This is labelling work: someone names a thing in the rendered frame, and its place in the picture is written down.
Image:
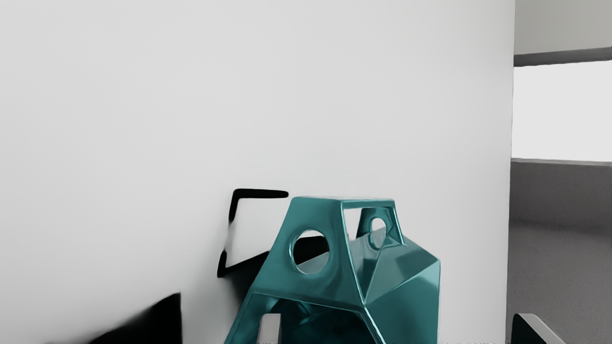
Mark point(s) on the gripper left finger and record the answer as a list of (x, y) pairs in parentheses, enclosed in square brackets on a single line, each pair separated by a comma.
[(270, 330)]

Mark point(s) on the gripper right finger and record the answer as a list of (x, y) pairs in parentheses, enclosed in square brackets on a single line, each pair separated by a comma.
[(528, 332)]

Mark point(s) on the teal faceted mug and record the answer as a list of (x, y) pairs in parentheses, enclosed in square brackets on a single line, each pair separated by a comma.
[(397, 296)]

